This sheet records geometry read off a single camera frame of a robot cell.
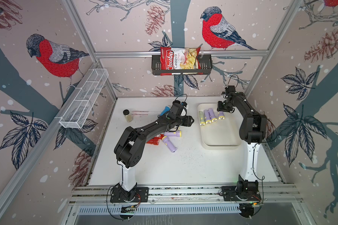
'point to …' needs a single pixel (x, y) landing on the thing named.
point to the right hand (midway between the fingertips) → (218, 107)
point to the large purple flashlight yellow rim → (172, 147)
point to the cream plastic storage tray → (223, 134)
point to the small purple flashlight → (207, 117)
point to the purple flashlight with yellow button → (178, 133)
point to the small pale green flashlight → (202, 123)
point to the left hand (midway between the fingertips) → (193, 118)
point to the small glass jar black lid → (128, 116)
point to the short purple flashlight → (212, 115)
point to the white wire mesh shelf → (75, 114)
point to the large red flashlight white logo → (155, 140)
